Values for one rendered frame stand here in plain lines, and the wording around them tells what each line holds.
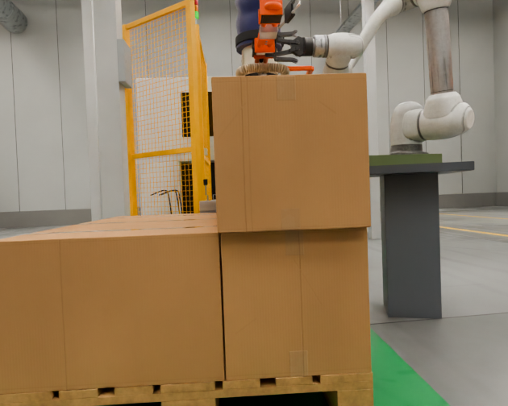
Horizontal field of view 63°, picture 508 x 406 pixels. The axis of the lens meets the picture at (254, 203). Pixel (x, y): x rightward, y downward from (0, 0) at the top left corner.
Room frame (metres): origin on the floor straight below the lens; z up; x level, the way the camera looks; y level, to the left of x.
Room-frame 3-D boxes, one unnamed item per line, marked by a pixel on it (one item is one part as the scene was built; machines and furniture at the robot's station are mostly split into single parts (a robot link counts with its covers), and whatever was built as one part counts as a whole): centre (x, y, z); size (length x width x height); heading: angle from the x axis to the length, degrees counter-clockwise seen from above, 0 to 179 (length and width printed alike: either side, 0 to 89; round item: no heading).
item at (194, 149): (3.32, 0.73, 1.05); 0.87 x 0.10 x 2.10; 55
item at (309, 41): (1.74, -0.22, 1.25); 0.09 x 0.07 x 0.08; 93
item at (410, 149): (2.15, -0.80, 0.83); 0.22 x 0.18 x 0.06; 171
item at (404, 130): (2.12, -0.81, 0.97); 0.18 x 0.16 x 0.22; 39
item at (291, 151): (1.36, -0.09, 0.74); 0.60 x 0.40 x 0.40; 2
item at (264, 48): (1.74, -0.07, 1.25); 0.10 x 0.08 x 0.06; 93
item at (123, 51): (3.05, 0.91, 1.62); 0.20 x 0.05 x 0.30; 3
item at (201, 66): (4.10, 0.47, 1.05); 1.17 x 0.10 x 2.10; 3
